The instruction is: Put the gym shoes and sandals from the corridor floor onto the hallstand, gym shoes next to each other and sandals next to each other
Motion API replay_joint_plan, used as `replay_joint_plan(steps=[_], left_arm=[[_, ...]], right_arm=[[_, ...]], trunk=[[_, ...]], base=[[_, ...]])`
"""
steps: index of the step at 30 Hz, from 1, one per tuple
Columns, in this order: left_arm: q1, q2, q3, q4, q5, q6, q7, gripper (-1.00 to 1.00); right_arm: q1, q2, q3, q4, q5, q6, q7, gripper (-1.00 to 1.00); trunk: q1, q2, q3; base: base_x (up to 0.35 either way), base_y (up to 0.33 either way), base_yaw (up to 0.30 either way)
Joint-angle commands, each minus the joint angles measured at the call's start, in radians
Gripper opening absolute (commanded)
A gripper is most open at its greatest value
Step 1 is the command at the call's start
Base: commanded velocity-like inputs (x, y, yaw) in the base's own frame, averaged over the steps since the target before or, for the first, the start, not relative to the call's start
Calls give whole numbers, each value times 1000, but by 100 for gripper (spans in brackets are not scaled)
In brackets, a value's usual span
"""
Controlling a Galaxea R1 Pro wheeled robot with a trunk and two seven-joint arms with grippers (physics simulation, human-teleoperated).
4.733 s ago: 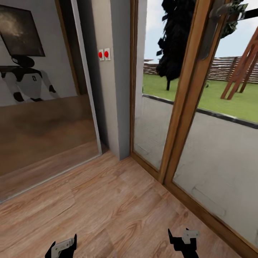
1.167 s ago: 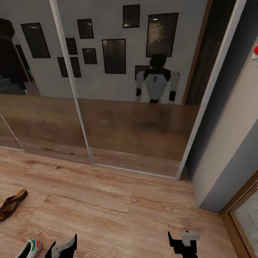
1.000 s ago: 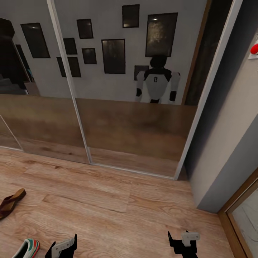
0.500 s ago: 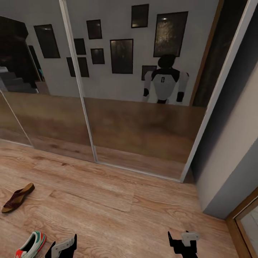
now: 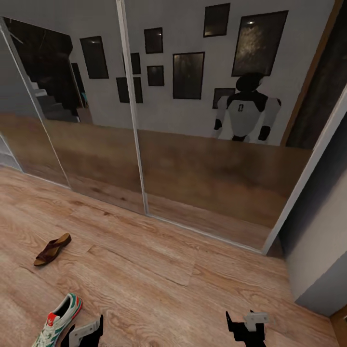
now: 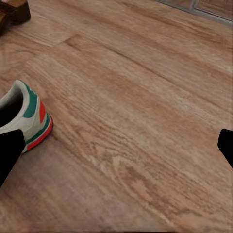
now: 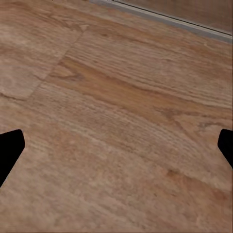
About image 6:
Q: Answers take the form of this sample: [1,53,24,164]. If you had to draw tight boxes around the gym shoe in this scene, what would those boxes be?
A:
[0,80,53,154]

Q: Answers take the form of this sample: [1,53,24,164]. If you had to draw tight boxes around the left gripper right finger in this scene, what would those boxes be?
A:
[217,129,233,168]

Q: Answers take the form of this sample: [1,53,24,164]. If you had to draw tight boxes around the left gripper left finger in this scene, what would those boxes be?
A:
[0,129,25,187]

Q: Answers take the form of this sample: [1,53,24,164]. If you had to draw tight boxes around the sandal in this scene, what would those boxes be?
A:
[0,0,31,36]

